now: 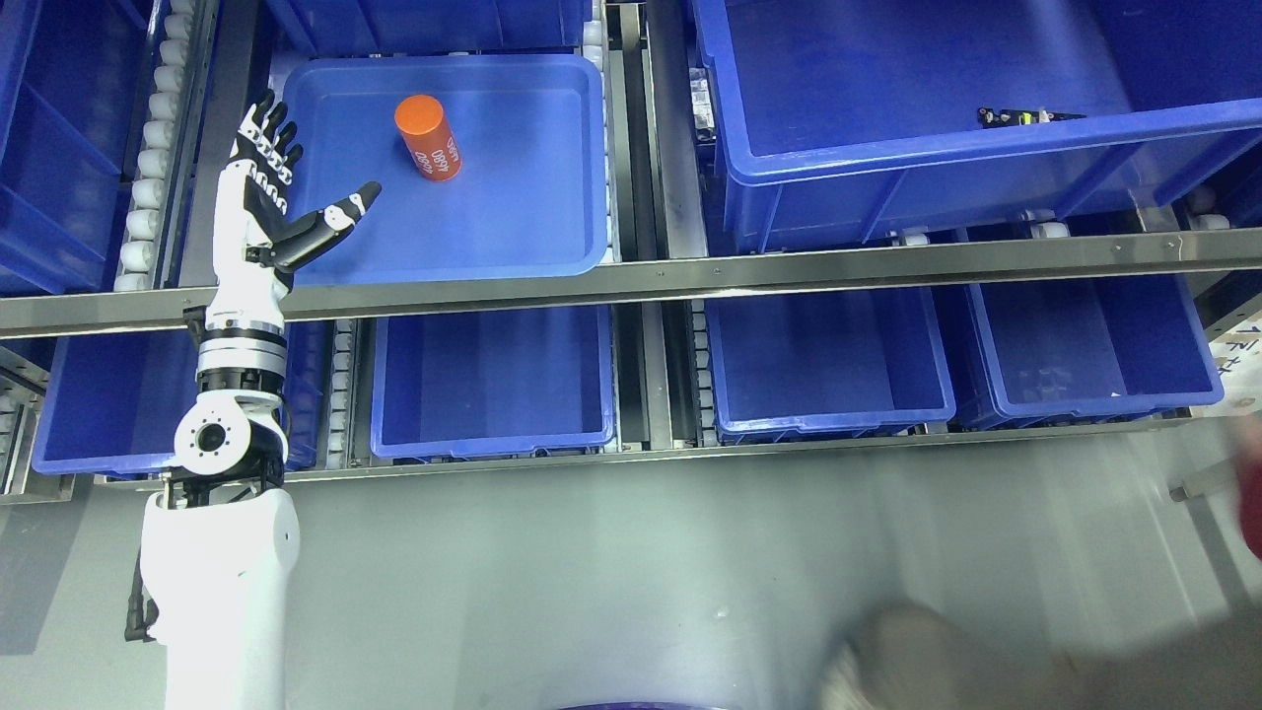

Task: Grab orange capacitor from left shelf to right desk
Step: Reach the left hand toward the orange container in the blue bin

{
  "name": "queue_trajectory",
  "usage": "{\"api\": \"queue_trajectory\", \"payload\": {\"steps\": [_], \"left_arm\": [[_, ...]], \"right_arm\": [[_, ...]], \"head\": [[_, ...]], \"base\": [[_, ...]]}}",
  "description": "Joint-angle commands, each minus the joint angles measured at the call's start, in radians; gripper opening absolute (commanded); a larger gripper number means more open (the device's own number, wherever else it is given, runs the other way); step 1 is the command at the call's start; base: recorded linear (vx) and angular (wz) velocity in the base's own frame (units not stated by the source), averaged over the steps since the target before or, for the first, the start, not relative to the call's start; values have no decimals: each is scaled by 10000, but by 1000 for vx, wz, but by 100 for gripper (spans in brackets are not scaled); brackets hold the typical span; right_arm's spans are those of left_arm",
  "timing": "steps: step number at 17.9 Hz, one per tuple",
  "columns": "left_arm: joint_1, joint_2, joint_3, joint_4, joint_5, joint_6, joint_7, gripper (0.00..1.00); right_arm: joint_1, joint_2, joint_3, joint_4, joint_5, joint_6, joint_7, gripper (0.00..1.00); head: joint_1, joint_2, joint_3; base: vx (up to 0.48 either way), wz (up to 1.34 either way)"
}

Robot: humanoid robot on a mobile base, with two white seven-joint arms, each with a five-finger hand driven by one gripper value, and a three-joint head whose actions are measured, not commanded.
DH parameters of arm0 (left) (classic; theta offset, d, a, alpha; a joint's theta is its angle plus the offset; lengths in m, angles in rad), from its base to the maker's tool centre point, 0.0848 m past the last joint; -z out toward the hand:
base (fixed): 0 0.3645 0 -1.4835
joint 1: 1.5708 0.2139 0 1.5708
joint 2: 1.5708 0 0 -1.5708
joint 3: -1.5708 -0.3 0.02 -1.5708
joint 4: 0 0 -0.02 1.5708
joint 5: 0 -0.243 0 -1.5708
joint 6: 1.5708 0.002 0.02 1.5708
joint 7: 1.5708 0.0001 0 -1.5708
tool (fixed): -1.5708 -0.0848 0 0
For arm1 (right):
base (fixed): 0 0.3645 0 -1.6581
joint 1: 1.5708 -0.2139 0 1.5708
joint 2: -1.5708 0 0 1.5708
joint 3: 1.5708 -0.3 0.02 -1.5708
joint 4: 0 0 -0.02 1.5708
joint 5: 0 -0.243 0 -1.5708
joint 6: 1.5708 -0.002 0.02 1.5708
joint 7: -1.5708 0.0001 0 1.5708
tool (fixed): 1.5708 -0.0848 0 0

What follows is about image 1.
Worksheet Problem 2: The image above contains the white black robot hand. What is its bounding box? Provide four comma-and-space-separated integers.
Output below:
207, 90, 382, 323

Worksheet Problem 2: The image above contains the orange cylindrical capacitor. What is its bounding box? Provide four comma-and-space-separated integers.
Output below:
392, 95, 461, 182

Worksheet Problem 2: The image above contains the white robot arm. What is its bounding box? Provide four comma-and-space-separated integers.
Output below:
122, 305, 302, 709

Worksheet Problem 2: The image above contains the white roller track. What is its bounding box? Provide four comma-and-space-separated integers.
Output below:
112, 1, 201, 293

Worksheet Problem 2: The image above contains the blue bin lower left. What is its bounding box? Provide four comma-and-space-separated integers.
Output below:
32, 320, 333, 479

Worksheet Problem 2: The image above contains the blue bin top centre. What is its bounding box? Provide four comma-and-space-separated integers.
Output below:
268, 1, 598, 58

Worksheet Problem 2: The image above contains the blue bin upper left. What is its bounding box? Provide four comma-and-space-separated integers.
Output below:
1, 1, 153, 296

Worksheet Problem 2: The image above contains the shallow blue tray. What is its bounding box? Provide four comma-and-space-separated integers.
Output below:
283, 54, 608, 288

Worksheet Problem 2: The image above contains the blue bin lower middle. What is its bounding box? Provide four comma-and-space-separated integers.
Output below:
369, 306, 616, 462

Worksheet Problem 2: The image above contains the large blue bin upper right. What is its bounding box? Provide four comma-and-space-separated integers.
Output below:
692, 1, 1261, 253

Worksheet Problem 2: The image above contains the blue bin lower centre right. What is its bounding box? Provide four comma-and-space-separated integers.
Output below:
704, 288, 958, 444

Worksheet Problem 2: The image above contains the small black component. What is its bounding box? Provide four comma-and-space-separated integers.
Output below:
977, 106, 1085, 129

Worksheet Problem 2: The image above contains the blue bin lower far right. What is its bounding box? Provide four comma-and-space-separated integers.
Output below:
934, 274, 1225, 430

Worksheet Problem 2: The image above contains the steel shelf rail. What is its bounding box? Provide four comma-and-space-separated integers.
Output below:
0, 228, 1262, 340

